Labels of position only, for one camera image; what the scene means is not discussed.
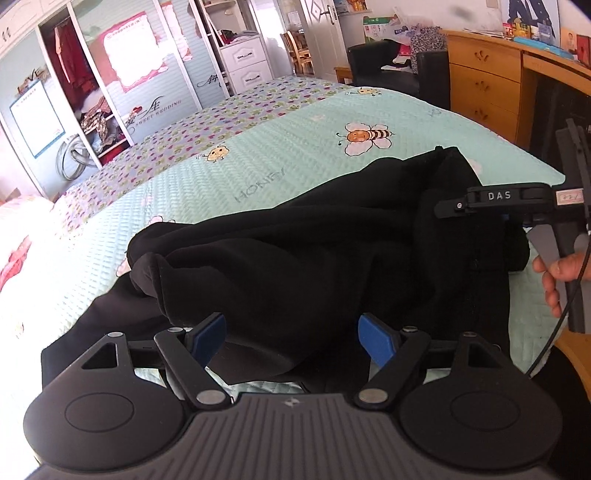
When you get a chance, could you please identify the blue-framed poster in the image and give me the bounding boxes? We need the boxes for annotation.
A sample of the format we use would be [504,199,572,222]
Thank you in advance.
[9,80,65,160]

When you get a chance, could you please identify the floral pillow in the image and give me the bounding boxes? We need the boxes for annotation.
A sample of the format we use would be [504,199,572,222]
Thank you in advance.
[0,196,56,291]

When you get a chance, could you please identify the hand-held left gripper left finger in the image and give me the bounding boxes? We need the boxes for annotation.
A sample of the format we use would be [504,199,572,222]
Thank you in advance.
[82,313,230,411]

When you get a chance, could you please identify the row of colourful boxes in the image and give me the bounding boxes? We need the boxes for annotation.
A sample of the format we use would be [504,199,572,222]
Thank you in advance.
[503,21,559,44]

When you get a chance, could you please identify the floral fabric bag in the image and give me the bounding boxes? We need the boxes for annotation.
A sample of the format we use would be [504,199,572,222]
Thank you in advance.
[410,25,448,58]

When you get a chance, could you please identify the black armchair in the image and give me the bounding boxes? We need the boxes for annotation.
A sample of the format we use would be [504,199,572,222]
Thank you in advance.
[347,39,451,112]

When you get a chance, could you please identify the person's right hand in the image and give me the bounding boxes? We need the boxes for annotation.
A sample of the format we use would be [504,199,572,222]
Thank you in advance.
[532,251,591,319]

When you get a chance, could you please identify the pink-bordered poster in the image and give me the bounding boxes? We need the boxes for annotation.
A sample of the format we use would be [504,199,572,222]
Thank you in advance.
[99,18,168,88]

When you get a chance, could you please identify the small orange framed picture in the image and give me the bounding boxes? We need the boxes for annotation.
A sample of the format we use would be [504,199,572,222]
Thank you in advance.
[560,28,591,62]

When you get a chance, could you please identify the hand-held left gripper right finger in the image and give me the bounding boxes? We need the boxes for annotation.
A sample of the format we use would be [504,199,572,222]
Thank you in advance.
[353,313,502,411]

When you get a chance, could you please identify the black cable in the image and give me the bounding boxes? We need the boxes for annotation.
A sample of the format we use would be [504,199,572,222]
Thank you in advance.
[525,217,591,377]

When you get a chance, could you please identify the red hanging clothes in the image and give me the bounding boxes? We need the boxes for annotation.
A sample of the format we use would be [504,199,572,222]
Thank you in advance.
[54,23,93,97]

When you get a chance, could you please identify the green and white carton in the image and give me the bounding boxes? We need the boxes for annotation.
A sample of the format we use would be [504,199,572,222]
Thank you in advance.
[362,15,398,47]

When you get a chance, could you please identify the black pants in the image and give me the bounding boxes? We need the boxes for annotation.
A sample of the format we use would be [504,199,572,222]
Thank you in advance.
[41,145,532,393]

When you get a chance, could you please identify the white door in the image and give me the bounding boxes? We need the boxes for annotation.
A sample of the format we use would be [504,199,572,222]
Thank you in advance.
[302,0,349,81]

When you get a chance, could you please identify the patterned brown cloth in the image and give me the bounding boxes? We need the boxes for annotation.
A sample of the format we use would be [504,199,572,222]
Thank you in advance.
[78,104,125,144]

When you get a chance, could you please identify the white sliding-door wardrobe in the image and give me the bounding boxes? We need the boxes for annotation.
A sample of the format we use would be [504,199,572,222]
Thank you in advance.
[0,0,232,199]

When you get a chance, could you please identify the white drawer cabinet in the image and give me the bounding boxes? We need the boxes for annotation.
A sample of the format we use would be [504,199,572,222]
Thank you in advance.
[217,36,274,95]

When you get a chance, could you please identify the wooden desk with drawers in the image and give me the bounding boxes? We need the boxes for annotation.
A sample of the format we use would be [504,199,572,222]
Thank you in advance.
[443,30,591,148]

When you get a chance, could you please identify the green bee-print quilted bedspread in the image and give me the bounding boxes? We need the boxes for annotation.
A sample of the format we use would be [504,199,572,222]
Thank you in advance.
[0,76,566,416]

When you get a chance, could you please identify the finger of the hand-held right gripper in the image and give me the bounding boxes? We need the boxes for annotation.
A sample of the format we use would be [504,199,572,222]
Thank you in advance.
[434,196,469,217]

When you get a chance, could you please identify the wooden chair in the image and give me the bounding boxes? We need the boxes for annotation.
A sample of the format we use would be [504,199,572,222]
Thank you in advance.
[279,31,311,77]

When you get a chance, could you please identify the wall poster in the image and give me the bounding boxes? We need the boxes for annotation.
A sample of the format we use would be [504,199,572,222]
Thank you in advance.
[505,0,557,26]

